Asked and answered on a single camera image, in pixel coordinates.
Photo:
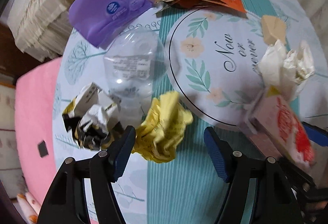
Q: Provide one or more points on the pink red printed box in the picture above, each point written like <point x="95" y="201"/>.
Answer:
<point x="273" y="127"/>

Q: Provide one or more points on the white tissue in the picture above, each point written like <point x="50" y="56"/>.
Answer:
<point x="287" y="71"/>

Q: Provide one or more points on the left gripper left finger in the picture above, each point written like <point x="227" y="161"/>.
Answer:
<point x="106" y="168"/>

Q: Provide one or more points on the white lace covered furniture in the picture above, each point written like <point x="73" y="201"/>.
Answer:
<point x="40" y="27"/>

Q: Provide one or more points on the small black square object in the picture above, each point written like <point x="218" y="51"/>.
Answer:
<point x="42" y="149"/>

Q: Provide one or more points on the yellow paper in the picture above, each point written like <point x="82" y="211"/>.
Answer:
<point x="163" y="129"/>

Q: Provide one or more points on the clear plastic bottle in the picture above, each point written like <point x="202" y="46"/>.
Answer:
<point x="135" y="64"/>

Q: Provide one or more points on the leaf print teal tablecloth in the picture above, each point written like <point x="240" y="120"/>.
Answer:
<point x="213" y="56"/>

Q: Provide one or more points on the purple plastic wrapper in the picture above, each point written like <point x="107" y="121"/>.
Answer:
<point x="100" y="21"/>

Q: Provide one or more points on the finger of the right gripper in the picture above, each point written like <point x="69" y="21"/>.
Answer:
<point x="316" y="134"/>

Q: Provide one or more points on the black white wrapper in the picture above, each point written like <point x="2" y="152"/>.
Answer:
<point x="92" y="119"/>

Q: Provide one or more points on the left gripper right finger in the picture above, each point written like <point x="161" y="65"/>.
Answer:
<point x="234" y="168"/>

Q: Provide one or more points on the pink bed blanket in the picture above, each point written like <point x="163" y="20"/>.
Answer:
<point x="35" y="92"/>

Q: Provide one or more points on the beige cardboard piece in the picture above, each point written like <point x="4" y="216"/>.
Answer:
<point x="273" y="29"/>

